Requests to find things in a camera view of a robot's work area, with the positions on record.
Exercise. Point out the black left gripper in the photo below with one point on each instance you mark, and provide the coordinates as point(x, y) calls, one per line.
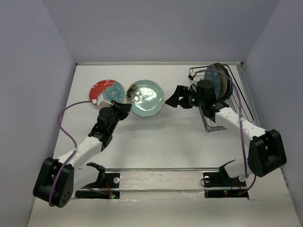
point(123, 109)

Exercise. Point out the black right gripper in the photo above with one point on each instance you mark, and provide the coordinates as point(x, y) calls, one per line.
point(181, 91)

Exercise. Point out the mint green flower plate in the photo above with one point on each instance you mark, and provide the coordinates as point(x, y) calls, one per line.
point(146, 97)

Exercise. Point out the dark teal blossom plate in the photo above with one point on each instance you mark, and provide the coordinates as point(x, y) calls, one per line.
point(213, 74)

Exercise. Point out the grey rimmed cream plate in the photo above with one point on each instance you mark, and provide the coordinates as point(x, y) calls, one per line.
point(225, 83)

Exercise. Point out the teal scalloped beaded plate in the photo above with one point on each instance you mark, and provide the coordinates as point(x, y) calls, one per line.
point(231, 84)

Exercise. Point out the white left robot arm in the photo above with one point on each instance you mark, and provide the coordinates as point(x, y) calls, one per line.
point(59, 177)

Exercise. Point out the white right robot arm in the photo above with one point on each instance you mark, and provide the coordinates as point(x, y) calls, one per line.
point(265, 152)

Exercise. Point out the red and blue floral plate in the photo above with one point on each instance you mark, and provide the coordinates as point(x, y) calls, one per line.
point(113, 89)

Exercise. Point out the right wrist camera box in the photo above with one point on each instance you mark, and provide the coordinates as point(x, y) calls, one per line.
point(193, 78)

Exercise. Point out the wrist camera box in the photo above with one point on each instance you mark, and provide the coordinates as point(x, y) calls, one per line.
point(193, 78)
point(102, 101)

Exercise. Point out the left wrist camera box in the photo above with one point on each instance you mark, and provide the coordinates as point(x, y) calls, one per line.
point(102, 101)

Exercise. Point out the black wire dish rack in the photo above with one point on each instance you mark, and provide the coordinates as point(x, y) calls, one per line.
point(233, 101)

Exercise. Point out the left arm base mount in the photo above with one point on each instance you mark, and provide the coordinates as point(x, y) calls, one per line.
point(105, 188)

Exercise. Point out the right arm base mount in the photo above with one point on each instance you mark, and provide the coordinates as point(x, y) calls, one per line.
point(217, 187)

